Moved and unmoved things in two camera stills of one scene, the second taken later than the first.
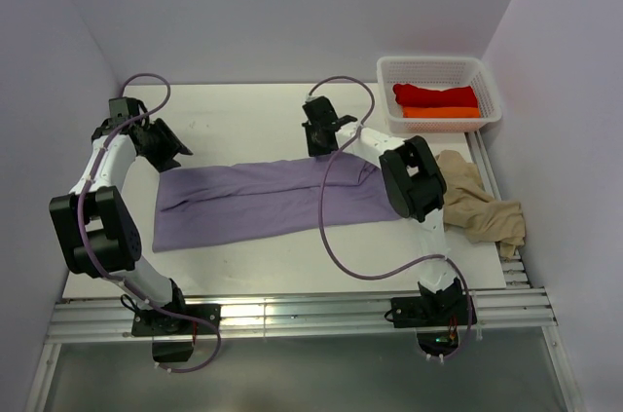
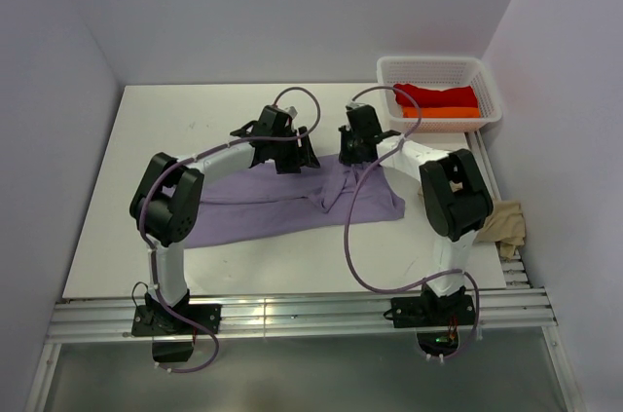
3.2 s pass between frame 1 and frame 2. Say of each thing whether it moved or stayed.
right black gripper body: moved
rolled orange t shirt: stayed
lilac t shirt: stayed
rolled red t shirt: stayed
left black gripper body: moved
